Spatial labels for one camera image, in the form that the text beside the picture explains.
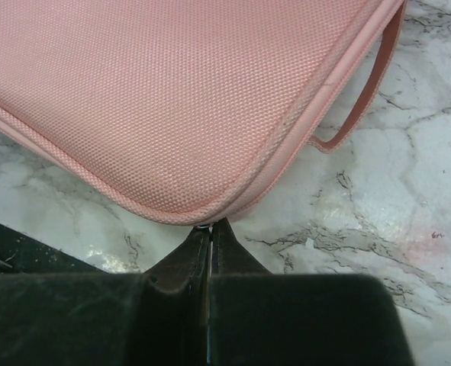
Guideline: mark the pink medicine kit case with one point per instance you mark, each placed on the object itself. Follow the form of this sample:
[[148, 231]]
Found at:
[[186, 112]]

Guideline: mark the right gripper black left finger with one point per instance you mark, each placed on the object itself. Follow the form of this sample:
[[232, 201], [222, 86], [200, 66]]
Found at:
[[98, 318]]

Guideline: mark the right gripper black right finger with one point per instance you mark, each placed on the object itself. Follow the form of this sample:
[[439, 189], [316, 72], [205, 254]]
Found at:
[[259, 318]]

